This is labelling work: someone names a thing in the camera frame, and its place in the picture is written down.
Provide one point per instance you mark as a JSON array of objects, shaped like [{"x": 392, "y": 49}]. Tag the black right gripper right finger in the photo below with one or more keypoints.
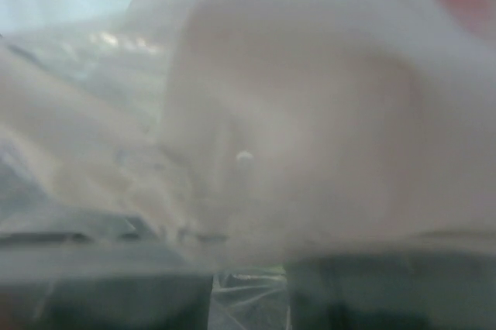
[{"x": 393, "y": 290}]

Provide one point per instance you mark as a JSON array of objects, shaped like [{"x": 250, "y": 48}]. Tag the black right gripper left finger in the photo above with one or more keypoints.
[{"x": 68, "y": 280}]

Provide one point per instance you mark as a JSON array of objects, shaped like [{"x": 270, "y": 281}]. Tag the clear orange zip top bag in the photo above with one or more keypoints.
[{"x": 253, "y": 134}]

